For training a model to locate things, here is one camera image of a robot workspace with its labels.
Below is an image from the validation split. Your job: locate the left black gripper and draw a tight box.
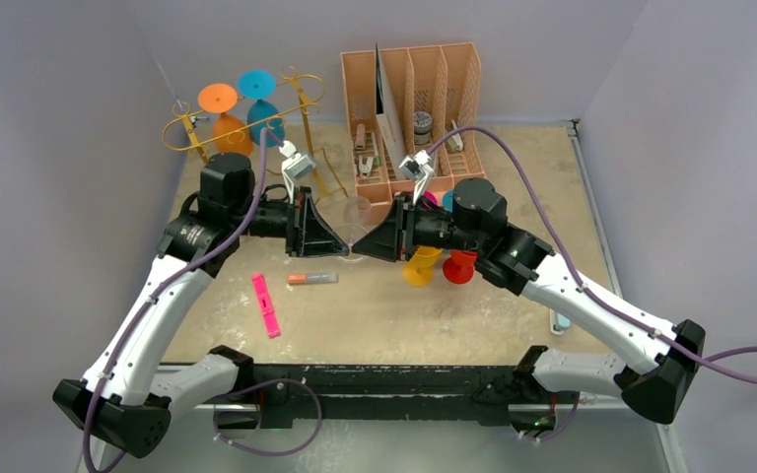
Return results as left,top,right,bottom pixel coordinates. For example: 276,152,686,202
231,186,349,257

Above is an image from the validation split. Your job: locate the clear wine glass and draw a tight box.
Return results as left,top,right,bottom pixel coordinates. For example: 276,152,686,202
338,196,372,263

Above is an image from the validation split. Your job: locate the yellow plastic wine glass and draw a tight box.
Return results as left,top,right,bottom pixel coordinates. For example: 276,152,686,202
402,246,443,288

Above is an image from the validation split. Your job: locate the light blue wine glass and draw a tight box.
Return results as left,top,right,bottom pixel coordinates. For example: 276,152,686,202
442,190,454,212

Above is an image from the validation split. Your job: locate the red plastic wine glass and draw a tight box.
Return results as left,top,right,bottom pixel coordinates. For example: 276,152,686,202
442,250,477,285

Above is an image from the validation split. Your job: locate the magenta plastic wine glass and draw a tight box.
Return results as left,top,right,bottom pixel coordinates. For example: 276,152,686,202
423,190,440,208

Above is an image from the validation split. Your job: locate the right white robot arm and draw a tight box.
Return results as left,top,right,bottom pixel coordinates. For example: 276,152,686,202
353,178,706,424

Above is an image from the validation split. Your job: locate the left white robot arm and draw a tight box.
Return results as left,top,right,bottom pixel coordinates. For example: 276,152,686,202
52,153,350,458

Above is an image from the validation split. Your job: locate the dark blue wine glass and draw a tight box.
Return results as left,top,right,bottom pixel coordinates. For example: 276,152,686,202
238,69,285,146

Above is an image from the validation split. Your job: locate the orange plastic wine glass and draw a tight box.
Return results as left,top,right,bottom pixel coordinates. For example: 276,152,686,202
197,83,254,157

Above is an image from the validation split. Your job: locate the orange grey marker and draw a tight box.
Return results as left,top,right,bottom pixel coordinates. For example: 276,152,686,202
287,272,338,286

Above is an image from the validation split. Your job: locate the pink flat clip tool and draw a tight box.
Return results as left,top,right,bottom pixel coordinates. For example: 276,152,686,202
251,273,281,338

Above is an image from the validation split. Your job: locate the small white stapler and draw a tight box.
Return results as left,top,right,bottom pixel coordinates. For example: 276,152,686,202
445,120,464,154

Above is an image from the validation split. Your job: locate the round grey tin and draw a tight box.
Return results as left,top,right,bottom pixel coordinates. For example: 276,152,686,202
413,110,434,146

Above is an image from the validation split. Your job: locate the white folder in organizer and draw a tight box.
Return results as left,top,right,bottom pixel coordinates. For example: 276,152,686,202
375,43,406,180

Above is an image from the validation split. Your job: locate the peach desk organizer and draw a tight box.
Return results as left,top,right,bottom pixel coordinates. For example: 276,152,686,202
340,42,485,227

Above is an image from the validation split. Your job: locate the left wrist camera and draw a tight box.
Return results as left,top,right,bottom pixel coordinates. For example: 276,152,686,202
278,140,316,204

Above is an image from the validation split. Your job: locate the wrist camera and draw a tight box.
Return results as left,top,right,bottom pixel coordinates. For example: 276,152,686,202
399,150,436,203
278,140,316,204

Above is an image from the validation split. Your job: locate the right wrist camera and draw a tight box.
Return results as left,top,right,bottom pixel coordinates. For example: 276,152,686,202
399,150,436,203

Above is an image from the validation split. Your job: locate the gold wire glass rack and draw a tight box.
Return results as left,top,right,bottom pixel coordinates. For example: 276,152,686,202
161,66,347,198

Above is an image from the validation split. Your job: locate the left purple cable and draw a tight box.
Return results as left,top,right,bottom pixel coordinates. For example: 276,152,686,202
81,127,323,473

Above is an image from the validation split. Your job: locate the aluminium table frame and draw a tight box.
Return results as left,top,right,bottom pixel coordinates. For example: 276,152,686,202
78,117,687,473

